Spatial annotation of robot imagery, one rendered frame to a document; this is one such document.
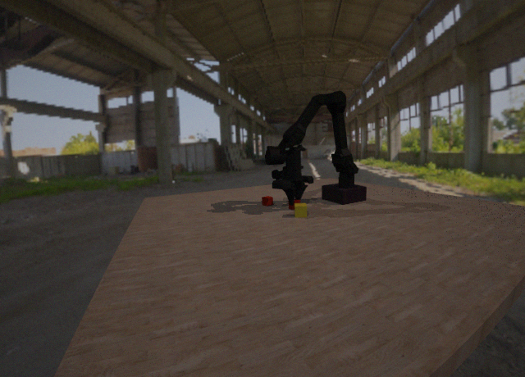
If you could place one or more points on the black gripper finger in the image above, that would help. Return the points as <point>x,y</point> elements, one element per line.
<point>290,193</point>
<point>299,191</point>

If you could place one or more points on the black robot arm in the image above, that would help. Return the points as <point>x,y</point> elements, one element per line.
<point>342,159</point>

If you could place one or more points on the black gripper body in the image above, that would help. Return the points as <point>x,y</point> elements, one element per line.
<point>293,174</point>

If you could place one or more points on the yellow cube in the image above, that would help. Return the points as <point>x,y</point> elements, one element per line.
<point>300,210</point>

